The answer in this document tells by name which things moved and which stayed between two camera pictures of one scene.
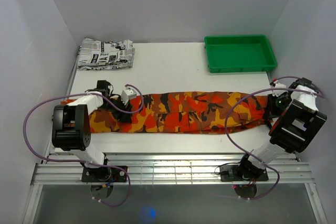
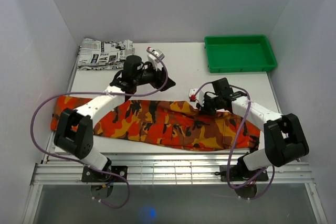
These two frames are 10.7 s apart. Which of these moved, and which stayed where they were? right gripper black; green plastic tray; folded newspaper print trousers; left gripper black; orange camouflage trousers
Moved: orange camouflage trousers; left gripper black; right gripper black
Stayed: folded newspaper print trousers; green plastic tray
